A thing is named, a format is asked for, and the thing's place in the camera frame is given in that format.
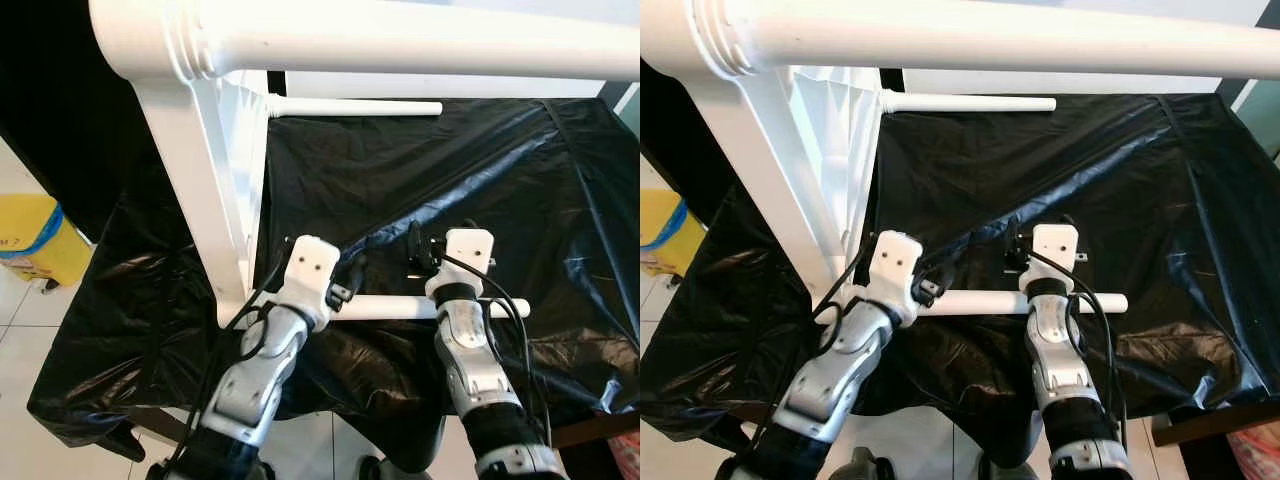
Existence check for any white plastic table leg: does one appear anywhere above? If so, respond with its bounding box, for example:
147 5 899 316
880 88 1058 114
180 0 641 81
265 93 444 119
725 0 1280 81
918 290 1129 317
328 293 532 323

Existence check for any white plastic table top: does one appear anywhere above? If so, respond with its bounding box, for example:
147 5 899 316
88 0 273 329
640 0 886 301

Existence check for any black plastic cover sheet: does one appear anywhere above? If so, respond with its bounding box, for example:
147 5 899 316
640 92 1280 441
28 95 641 471

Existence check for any dark right robot foot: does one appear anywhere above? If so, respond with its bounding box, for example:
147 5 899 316
975 452 1031 480
358 455 411 480

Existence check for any dark robot foot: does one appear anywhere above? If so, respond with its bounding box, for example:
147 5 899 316
845 448 896 480
358 455 411 480
975 452 1031 480

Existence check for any dark left robot foot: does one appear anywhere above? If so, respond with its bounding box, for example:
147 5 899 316
845 448 896 480

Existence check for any yellow bin with blue band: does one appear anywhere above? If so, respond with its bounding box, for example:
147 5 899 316
0 193 93 289
640 188 691 278

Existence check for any pink plastic bag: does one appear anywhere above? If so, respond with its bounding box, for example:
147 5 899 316
1225 425 1280 480
612 432 641 480

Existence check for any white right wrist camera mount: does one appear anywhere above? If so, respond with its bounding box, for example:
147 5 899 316
425 228 496 301
1018 223 1081 296

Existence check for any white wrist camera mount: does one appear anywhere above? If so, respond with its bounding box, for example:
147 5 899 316
275 235 341 331
858 230 923 329
1018 223 1081 296
425 228 496 301

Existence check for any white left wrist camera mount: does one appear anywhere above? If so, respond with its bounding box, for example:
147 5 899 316
858 230 923 329
275 235 341 331

